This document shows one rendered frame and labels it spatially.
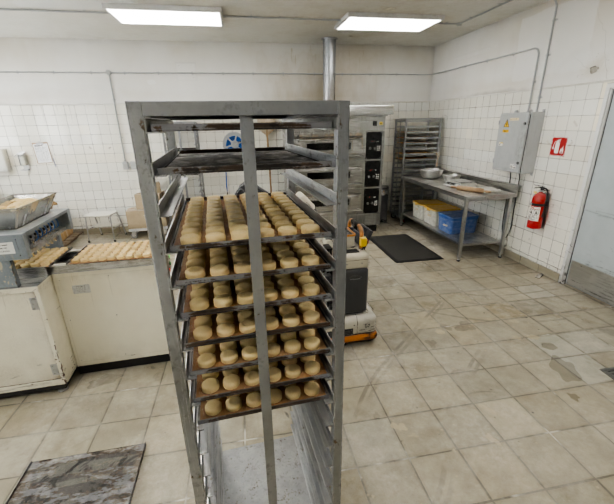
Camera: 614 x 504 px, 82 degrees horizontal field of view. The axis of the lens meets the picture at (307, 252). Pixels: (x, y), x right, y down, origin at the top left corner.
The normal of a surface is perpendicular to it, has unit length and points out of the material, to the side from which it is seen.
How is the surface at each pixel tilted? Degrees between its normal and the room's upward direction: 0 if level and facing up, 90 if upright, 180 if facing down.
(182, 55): 90
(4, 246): 90
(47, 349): 90
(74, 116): 90
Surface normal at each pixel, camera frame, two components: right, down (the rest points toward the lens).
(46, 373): 0.21, 0.33
